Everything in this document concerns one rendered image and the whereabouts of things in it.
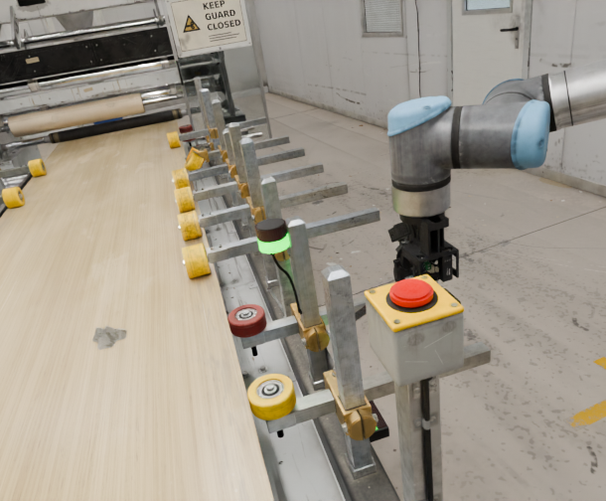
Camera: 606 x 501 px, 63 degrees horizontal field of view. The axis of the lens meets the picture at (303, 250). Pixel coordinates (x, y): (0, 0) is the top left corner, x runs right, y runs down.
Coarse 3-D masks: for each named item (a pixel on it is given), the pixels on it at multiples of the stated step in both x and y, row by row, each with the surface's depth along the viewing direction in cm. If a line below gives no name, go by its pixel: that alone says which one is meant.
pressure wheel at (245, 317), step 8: (248, 304) 110; (232, 312) 108; (240, 312) 108; (248, 312) 107; (256, 312) 107; (264, 312) 107; (232, 320) 105; (240, 320) 105; (248, 320) 104; (256, 320) 104; (264, 320) 106; (232, 328) 105; (240, 328) 104; (248, 328) 104; (256, 328) 105; (264, 328) 107; (240, 336) 105; (248, 336) 105; (256, 352) 111
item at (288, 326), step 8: (360, 304) 112; (320, 312) 112; (280, 320) 111; (288, 320) 111; (296, 320) 110; (272, 328) 109; (280, 328) 109; (288, 328) 110; (296, 328) 110; (256, 336) 108; (264, 336) 109; (272, 336) 109; (280, 336) 110; (248, 344) 108; (256, 344) 109
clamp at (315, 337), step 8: (296, 304) 114; (296, 312) 111; (304, 328) 105; (312, 328) 105; (320, 328) 105; (304, 336) 105; (312, 336) 103; (320, 336) 104; (328, 336) 105; (304, 344) 105; (312, 344) 104; (320, 344) 105; (328, 344) 106
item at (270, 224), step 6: (264, 222) 97; (270, 222) 96; (276, 222) 96; (282, 222) 96; (258, 228) 95; (264, 228) 94; (270, 228) 94; (276, 228) 94; (288, 252) 100; (276, 264) 99; (282, 270) 100; (288, 276) 101; (294, 288) 102; (294, 294) 103; (300, 312) 105
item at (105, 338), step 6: (96, 330) 109; (102, 330) 108; (108, 330) 107; (114, 330) 108; (120, 330) 107; (96, 336) 106; (102, 336) 108; (108, 336) 106; (114, 336) 107; (120, 336) 106; (102, 342) 105; (108, 342) 104; (114, 342) 105; (102, 348) 104
